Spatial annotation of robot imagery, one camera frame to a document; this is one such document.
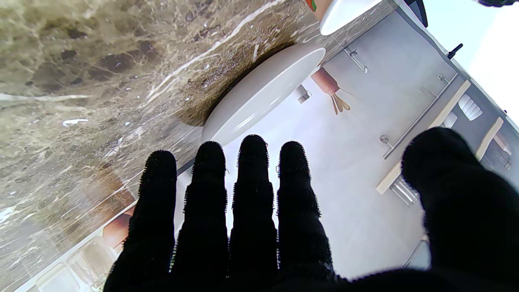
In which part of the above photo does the round white plate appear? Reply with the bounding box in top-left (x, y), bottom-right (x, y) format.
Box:
top-left (202, 44), bottom-right (326, 146)

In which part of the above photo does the white bento box printed side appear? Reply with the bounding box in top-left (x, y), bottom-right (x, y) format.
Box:
top-left (305, 0), bottom-right (384, 36)

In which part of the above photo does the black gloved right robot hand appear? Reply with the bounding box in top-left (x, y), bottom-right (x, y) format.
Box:
top-left (103, 127), bottom-right (519, 292)

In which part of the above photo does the black frame post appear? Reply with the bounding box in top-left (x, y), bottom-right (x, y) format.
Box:
top-left (405, 0), bottom-right (429, 28)

